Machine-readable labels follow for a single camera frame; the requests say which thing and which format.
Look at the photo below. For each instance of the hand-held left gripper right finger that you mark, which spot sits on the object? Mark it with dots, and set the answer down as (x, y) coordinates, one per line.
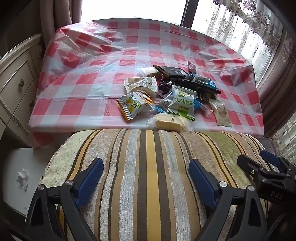
(203, 183)

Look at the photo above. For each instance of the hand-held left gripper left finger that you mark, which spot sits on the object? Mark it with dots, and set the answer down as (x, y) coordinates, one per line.
(90, 183)

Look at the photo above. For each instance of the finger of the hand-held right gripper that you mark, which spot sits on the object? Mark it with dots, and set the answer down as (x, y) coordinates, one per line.
(269, 157)
(249, 166)

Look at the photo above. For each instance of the beige snack packet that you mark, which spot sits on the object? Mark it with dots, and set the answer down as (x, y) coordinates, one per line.
(222, 112)

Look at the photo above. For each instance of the yellow cake clear packet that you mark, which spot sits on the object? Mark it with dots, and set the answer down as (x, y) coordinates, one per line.
(170, 122)

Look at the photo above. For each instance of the green white snack packet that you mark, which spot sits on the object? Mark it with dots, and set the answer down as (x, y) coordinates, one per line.
(182, 102)

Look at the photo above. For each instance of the dark gold snack packet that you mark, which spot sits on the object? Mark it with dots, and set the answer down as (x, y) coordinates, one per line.
(205, 95)

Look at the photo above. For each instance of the clear seed snack packet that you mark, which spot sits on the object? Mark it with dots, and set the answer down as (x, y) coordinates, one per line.
(163, 104)

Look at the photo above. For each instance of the orange white lemon snack packet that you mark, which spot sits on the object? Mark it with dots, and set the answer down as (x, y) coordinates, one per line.
(135, 105)

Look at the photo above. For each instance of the blue edged clear snack packet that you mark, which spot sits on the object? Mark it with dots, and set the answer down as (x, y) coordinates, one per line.
(203, 81)

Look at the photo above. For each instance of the long black snack packet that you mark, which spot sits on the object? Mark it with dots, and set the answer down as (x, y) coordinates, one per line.
(192, 86)

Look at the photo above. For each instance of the white cookie snack packet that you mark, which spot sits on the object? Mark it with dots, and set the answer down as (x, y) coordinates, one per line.
(141, 84)

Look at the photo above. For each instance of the pink candy wrapper packet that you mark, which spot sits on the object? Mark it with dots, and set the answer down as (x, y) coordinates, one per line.
(191, 67)

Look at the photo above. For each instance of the clear cream pastry packet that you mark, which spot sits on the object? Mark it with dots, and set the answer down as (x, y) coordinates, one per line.
(148, 71)

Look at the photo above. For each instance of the white lace curtain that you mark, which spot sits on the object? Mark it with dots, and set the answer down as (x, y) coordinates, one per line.
(285, 139)
(231, 27)

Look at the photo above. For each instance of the crumpled white tissue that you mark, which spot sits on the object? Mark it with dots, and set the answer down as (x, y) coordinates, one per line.
(22, 179)

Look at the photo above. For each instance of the embroidered thick curtain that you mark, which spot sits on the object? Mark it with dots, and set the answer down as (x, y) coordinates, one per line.
(277, 81)

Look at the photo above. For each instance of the red white checkered tablecloth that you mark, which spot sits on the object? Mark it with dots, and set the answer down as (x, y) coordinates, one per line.
(92, 92)

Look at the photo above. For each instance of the cream white dresser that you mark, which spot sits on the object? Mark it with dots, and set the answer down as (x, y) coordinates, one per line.
(16, 92)

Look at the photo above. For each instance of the brown drape curtain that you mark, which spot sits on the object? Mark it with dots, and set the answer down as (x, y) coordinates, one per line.
(62, 14)

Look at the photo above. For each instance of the dark window frame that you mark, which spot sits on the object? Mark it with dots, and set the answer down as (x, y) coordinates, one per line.
(188, 14)

